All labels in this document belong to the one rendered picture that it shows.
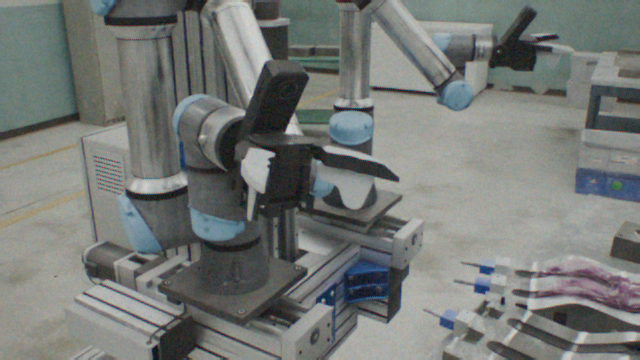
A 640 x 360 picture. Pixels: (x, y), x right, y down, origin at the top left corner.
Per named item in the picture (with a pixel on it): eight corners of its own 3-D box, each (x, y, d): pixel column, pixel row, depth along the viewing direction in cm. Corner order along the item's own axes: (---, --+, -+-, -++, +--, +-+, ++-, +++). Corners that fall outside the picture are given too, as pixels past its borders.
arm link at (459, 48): (429, 61, 158) (431, 30, 155) (469, 62, 156) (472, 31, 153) (432, 66, 150) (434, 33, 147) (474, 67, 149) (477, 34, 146)
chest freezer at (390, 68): (487, 91, 804) (494, 24, 771) (474, 101, 741) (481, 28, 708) (387, 81, 872) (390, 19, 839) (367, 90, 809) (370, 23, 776)
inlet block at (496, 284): (451, 293, 149) (453, 275, 147) (454, 284, 154) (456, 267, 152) (502, 303, 145) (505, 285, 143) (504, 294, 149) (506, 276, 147)
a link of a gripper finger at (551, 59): (571, 70, 144) (536, 63, 149) (576, 47, 141) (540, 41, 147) (567, 73, 142) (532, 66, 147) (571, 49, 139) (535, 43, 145)
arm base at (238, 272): (181, 281, 114) (177, 237, 111) (229, 252, 126) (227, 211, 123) (239, 303, 107) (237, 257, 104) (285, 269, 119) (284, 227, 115)
